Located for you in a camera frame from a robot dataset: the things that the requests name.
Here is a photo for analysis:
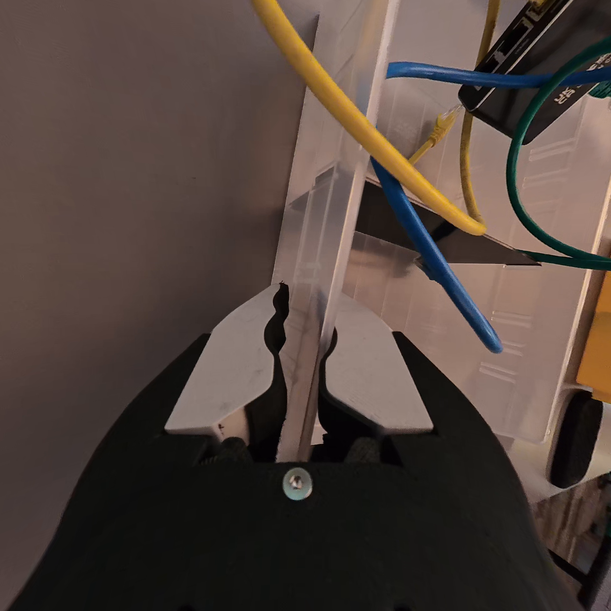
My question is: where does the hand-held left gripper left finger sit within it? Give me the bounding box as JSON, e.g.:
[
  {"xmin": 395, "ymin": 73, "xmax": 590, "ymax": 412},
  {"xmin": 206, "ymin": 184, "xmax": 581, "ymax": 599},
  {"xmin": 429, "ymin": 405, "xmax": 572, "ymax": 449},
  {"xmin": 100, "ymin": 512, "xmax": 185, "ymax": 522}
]
[{"xmin": 164, "ymin": 283, "xmax": 292, "ymax": 461}]

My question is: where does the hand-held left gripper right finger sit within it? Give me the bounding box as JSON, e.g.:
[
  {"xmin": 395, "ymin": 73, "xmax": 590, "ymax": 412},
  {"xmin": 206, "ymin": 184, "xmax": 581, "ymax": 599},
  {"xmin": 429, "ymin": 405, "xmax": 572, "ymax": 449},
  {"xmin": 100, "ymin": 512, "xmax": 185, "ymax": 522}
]
[{"xmin": 316, "ymin": 292, "xmax": 435, "ymax": 441}]

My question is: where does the clear plastic bin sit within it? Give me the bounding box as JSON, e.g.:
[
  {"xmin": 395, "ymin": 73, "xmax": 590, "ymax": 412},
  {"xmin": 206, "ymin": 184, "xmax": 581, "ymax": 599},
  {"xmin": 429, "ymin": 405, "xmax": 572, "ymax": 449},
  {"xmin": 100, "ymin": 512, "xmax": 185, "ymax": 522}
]
[{"xmin": 272, "ymin": 0, "xmax": 611, "ymax": 502}]

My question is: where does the yellow plastic bin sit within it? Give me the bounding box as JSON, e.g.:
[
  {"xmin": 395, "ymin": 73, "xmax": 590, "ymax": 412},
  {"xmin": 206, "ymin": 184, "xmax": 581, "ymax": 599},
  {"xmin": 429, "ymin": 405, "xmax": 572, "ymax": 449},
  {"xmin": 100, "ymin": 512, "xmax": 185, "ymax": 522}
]
[{"xmin": 575, "ymin": 270, "xmax": 611, "ymax": 404}]

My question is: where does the yellow ethernet cable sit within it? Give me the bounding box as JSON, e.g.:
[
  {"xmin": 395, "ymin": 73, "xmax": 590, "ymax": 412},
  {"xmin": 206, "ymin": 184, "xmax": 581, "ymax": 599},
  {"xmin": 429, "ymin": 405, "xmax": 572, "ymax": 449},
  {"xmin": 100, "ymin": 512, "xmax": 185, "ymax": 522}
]
[{"xmin": 250, "ymin": 0, "xmax": 502, "ymax": 237}]

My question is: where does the black oval object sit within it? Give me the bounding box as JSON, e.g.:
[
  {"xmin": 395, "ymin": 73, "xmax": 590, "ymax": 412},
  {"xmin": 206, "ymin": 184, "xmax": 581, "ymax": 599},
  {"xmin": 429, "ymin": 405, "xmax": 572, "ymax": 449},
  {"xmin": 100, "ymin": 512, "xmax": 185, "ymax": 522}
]
[{"xmin": 548, "ymin": 391, "xmax": 603, "ymax": 489}]

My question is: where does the blue ethernet cable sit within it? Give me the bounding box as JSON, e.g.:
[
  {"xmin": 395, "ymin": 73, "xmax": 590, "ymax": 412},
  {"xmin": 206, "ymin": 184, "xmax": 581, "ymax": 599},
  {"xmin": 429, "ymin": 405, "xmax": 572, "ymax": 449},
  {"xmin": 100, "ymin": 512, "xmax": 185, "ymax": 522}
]
[{"xmin": 370, "ymin": 61, "xmax": 578, "ymax": 355}]

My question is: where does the green ethernet cable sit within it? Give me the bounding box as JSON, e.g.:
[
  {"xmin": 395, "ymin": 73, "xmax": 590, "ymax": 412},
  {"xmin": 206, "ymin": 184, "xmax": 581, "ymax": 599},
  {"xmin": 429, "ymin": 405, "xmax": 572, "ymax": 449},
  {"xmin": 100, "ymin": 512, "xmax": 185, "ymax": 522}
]
[{"xmin": 505, "ymin": 38, "xmax": 611, "ymax": 271}]

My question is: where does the black network switch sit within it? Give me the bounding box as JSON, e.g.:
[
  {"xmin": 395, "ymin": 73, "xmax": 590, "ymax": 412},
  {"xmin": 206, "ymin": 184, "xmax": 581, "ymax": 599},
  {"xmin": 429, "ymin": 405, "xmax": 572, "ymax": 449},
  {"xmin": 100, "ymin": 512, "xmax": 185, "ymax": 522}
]
[{"xmin": 457, "ymin": 0, "xmax": 611, "ymax": 146}]

